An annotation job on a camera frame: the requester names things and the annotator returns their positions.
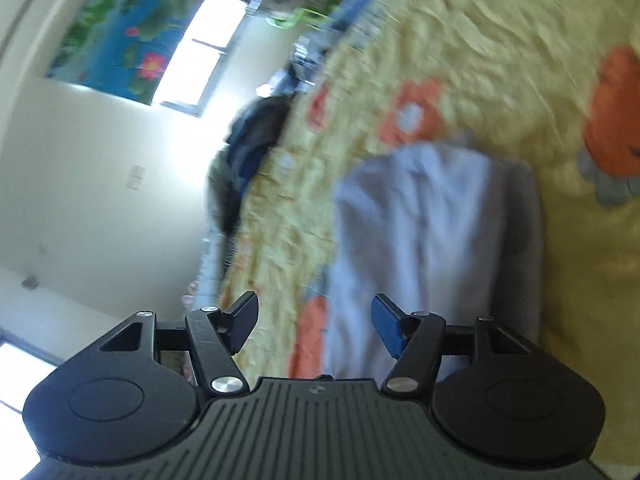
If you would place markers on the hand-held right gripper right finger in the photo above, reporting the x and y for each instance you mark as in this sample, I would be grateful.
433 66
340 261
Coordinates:
387 327

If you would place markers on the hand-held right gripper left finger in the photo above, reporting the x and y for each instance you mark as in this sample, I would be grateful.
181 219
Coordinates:
243 321

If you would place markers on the white small garment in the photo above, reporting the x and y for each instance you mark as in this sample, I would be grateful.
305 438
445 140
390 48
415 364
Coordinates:
425 230

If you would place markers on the pile of dark clothes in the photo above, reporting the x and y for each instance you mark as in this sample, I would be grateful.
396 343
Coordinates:
250 150

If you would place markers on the green clothes hanger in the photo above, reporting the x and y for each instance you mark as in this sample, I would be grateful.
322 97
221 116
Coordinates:
295 17

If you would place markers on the bright window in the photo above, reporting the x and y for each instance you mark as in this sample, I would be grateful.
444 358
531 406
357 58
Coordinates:
20 385

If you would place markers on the yellow floral bedsheet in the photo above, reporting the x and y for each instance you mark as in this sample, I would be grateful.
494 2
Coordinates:
490 50

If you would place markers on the white light switch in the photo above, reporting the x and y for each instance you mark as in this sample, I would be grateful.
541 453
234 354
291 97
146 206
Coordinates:
136 177

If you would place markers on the lotus wall poster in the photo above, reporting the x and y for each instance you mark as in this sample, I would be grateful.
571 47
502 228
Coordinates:
130 30

